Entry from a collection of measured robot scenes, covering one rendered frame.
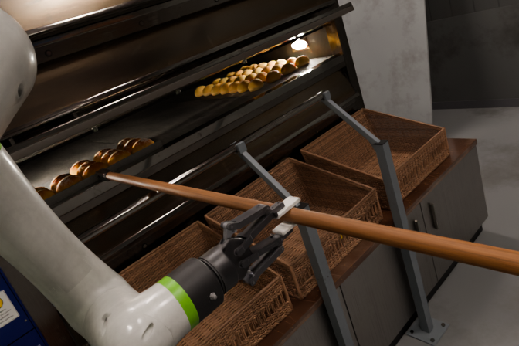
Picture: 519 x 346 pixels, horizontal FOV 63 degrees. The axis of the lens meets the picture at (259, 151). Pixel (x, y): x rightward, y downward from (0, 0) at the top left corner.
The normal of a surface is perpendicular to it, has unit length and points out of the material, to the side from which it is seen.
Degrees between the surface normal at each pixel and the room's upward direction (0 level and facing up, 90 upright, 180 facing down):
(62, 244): 92
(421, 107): 76
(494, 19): 90
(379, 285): 90
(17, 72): 110
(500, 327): 0
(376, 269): 90
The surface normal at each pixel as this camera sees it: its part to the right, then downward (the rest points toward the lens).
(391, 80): -0.75, 0.21
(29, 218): 0.85, 0.03
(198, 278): 0.29, -0.57
